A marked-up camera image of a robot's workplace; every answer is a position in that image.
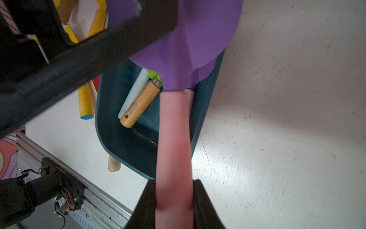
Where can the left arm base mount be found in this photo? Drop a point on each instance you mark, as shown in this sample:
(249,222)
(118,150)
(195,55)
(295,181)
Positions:
(68,186)

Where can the purple trowel pink handle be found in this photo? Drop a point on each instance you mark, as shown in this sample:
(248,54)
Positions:
(204,29)
(197,76)

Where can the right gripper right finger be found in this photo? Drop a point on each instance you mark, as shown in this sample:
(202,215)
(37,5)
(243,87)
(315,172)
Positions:
(204,214)

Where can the green trowel wooden handle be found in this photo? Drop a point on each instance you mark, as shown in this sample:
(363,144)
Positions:
(143,100)

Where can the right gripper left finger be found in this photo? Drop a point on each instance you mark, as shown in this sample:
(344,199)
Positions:
(143,216)

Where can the light green round shovel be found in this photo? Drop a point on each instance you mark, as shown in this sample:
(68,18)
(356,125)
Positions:
(65,9)

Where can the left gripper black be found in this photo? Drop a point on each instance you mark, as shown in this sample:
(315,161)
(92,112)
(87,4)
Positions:
(40,65)

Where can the teal storage box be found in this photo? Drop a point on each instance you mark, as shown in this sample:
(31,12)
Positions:
(137,147)

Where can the yellow shovel blue-tipped handle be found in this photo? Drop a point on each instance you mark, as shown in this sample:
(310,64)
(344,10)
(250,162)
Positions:
(86,94)

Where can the yellow square shovel yellow handle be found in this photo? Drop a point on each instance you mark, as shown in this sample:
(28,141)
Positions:
(99,19)

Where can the red square shovel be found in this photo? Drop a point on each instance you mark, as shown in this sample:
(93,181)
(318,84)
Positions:
(113,164)

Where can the light blue shovel white handle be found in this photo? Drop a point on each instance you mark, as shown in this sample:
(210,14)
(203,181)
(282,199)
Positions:
(139,84)

